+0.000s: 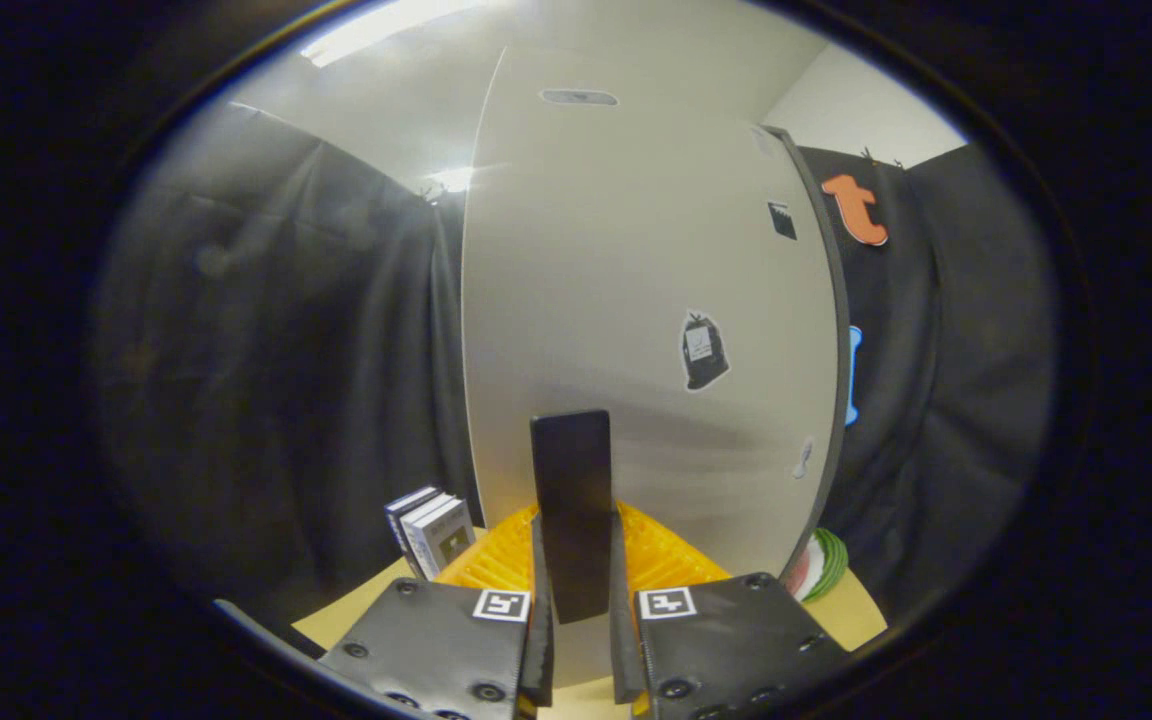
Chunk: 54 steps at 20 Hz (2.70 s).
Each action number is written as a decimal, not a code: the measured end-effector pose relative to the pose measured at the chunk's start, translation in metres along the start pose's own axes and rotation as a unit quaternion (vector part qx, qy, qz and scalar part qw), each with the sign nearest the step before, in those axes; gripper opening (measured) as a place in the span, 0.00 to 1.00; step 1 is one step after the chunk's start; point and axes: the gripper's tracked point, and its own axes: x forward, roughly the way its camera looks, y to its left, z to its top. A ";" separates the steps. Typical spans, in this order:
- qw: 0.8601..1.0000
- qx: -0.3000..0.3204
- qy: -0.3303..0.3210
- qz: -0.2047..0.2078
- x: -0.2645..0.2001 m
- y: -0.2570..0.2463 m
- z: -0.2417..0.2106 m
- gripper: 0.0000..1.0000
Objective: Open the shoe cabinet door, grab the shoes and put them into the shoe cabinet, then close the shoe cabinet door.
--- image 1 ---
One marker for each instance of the blue spine book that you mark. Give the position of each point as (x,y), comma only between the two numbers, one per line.
(401,520)

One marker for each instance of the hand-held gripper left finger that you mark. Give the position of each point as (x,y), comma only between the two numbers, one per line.
(542,660)

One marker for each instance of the white cover book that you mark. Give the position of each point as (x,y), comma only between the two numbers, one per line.
(446,540)

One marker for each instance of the grey shoe cabinet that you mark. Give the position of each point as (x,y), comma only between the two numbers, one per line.
(841,330)

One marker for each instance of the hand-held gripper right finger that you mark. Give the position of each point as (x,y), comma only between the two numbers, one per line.
(621,660)

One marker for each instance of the black backdrop cloth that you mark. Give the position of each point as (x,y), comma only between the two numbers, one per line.
(286,350)

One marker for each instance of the cream shoe cabinet door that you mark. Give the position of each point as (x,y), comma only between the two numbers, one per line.
(616,250)

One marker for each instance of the bright lamp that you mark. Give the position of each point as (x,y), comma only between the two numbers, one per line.
(453,180)

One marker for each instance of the watermelon pattern roll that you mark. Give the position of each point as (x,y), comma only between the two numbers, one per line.
(826,565)

